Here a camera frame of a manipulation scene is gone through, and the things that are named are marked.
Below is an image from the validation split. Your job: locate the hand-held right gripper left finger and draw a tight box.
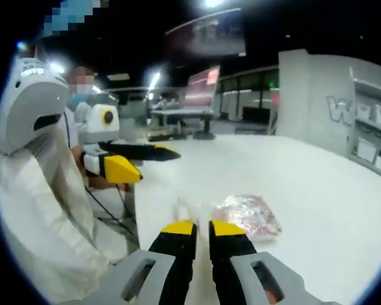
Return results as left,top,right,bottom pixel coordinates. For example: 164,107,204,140
82,219,198,305

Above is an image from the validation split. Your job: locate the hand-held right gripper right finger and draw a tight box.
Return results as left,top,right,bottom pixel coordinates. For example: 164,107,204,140
208,219,312,305

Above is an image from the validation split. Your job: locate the clear resealable bag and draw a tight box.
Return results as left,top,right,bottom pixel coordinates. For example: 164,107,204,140
177,194,283,243

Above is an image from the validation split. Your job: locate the person's left hand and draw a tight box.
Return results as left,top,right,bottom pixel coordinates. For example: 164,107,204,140
88,175,127,192

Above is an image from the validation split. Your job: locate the black flat box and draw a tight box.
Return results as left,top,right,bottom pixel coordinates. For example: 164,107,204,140
147,133,187,142

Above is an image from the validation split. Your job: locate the white grey chest-worn device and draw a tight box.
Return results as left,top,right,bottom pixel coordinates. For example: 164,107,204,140
0,55,70,156

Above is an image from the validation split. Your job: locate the person's white coat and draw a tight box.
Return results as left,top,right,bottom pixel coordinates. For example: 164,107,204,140
0,126,139,287

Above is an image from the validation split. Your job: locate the dark hanging display board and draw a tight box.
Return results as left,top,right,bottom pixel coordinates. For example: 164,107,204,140
164,14,246,57

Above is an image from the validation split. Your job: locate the row of white storage bins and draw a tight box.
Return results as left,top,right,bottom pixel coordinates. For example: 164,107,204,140
355,104,381,177

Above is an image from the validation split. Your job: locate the grey metal shelf unit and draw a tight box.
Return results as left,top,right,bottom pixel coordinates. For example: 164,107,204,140
347,66,381,184

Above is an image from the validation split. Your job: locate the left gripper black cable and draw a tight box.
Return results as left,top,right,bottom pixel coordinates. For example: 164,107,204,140
84,183,138,236

